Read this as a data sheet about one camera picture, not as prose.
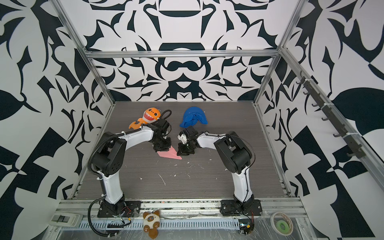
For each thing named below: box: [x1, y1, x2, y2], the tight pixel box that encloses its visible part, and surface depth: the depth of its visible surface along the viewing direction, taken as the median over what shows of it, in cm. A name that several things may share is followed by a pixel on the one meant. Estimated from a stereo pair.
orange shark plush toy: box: [128, 107, 162, 130], surface depth 104 cm
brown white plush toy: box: [143, 210, 161, 240], surface depth 70 cm
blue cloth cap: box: [179, 106, 208, 128], surface depth 107 cm
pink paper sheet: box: [157, 145, 183, 160], surface depth 95 cm
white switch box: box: [48, 211, 84, 228], surface depth 70 cm
